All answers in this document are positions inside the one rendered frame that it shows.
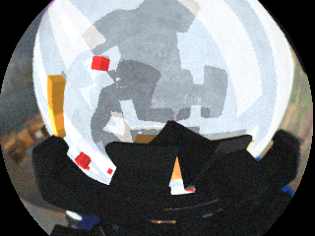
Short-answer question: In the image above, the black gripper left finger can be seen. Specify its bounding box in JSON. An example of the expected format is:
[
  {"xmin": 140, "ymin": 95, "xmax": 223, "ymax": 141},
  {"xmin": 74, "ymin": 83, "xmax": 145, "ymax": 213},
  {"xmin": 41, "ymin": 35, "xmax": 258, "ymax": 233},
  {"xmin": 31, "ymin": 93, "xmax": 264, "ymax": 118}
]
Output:
[{"xmin": 105, "ymin": 121, "xmax": 178, "ymax": 186}]

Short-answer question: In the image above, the orange square block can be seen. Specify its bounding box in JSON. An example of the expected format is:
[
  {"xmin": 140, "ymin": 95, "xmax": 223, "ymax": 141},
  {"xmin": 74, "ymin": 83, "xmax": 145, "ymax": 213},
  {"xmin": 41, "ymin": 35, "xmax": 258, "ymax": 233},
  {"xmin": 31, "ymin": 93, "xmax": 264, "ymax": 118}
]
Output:
[{"xmin": 134, "ymin": 134, "xmax": 182, "ymax": 180}]

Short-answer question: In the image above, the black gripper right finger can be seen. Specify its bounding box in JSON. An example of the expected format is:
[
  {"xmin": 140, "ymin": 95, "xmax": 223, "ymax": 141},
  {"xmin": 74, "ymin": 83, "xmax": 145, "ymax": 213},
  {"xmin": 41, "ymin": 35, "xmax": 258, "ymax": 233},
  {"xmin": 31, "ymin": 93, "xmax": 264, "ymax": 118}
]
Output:
[{"xmin": 170, "ymin": 121, "xmax": 253, "ymax": 190}]

